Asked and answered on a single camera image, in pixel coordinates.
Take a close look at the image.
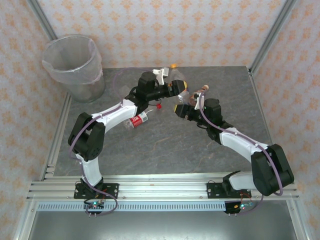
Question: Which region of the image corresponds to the clear bottle orange cap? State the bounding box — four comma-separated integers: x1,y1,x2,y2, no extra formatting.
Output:
169,63,187,82

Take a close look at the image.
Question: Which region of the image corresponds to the brown drink bottle tan cap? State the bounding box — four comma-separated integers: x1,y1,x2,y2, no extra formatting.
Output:
189,84,210,106

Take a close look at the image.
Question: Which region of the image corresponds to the small clear bottle red cap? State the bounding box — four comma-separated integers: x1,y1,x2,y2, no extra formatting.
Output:
147,103,162,114

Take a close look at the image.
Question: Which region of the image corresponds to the clear bottle red label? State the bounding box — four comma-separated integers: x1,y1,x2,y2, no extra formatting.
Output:
122,111,149,130

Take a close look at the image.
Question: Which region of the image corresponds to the translucent pink plastic bin liner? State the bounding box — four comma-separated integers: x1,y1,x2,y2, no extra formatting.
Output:
41,33,104,86

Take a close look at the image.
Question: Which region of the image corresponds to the round translucent grey bin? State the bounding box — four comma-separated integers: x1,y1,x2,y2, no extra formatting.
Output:
41,33,106,103

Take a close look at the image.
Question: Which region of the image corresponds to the aluminium extrusion mounting beam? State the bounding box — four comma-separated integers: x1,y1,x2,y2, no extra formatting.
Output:
26,174,301,202

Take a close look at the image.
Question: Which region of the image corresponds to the grey metal sheet shelf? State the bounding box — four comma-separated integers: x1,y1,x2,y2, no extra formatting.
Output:
27,211,298,240

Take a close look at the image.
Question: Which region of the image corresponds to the aluminium table side rail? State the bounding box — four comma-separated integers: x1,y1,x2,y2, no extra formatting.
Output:
39,91,74,181
248,67,276,148

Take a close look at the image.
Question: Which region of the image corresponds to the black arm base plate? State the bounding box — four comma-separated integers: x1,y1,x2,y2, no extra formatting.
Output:
206,182,252,200
73,183,120,200

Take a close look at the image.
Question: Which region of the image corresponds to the slotted grey cable duct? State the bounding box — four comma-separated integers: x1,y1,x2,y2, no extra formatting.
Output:
36,202,227,213

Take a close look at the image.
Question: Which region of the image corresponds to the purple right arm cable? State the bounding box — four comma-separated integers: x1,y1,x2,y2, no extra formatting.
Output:
198,91,285,216

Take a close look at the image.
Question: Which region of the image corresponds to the aluminium frame post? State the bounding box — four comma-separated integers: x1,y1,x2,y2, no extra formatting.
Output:
248,0,299,76
25,0,60,42

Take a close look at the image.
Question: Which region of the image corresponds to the aluminium frame leg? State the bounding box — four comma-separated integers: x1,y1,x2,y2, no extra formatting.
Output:
286,199,310,240
13,199,38,240

